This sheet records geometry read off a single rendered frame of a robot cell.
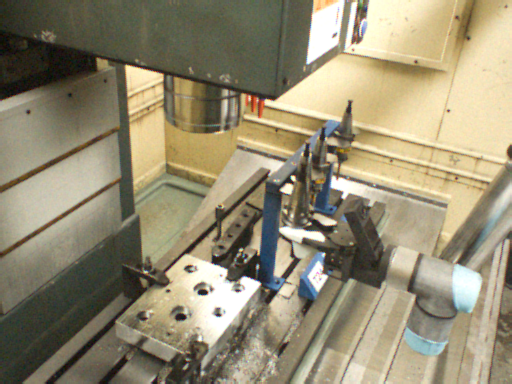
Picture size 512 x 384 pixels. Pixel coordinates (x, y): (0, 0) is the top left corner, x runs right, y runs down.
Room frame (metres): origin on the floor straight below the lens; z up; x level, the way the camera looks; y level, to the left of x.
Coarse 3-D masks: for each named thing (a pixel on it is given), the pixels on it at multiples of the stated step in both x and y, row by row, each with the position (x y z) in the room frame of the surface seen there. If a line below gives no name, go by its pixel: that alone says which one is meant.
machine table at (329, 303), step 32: (256, 192) 1.62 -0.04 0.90; (224, 224) 1.41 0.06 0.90; (256, 224) 1.42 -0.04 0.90; (384, 224) 1.53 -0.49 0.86; (288, 256) 1.26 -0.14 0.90; (288, 288) 1.12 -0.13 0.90; (352, 288) 1.21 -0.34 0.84; (96, 320) 0.96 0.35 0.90; (288, 320) 1.00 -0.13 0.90; (320, 320) 1.01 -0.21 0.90; (64, 352) 0.85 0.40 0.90; (96, 352) 0.86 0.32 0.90; (288, 352) 0.89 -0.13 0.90
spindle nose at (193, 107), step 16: (176, 80) 0.91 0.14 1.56; (176, 96) 0.91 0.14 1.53; (192, 96) 0.89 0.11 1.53; (208, 96) 0.89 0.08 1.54; (224, 96) 0.90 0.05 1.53; (240, 96) 0.93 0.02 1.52; (176, 112) 0.91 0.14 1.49; (192, 112) 0.89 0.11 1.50; (208, 112) 0.89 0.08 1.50; (224, 112) 0.91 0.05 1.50; (240, 112) 0.94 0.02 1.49; (192, 128) 0.90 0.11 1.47; (208, 128) 0.90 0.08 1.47; (224, 128) 0.91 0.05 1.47
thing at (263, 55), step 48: (0, 0) 1.02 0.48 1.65; (48, 0) 0.97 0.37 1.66; (96, 0) 0.92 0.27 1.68; (144, 0) 0.88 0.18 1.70; (192, 0) 0.84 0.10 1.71; (240, 0) 0.80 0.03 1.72; (288, 0) 0.78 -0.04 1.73; (96, 48) 0.93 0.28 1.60; (144, 48) 0.88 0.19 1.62; (192, 48) 0.84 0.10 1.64; (240, 48) 0.80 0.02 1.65; (288, 48) 0.79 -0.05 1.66; (336, 48) 1.01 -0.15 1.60
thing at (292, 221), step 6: (282, 210) 0.85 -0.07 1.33; (312, 210) 0.86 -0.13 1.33; (288, 216) 0.84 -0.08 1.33; (294, 216) 0.84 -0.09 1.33; (300, 216) 0.84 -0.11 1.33; (306, 216) 0.84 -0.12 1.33; (312, 216) 0.84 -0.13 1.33; (282, 222) 0.85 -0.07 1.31; (288, 222) 0.84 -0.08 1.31; (294, 222) 0.83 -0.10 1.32; (300, 222) 0.83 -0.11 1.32; (306, 222) 0.84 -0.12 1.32; (294, 228) 0.83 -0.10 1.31; (300, 228) 0.83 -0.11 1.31; (306, 228) 0.83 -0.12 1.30
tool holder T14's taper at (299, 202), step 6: (306, 180) 0.86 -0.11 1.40; (294, 186) 0.85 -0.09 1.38; (300, 186) 0.85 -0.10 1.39; (306, 186) 0.85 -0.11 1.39; (294, 192) 0.85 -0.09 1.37; (300, 192) 0.85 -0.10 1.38; (306, 192) 0.85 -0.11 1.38; (294, 198) 0.85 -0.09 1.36; (300, 198) 0.84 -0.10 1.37; (306, 198) 0.85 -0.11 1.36; (288, 204) 0.86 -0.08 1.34; (294, 204) 0.84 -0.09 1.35; (300, 204) 0.84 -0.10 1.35; (306, 204) 0.85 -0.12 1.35; (288, 210) 0.85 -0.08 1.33; (294, 210) 0.84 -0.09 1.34; (300, 210) 0.84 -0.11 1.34; (306, 210) 0.84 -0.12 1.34
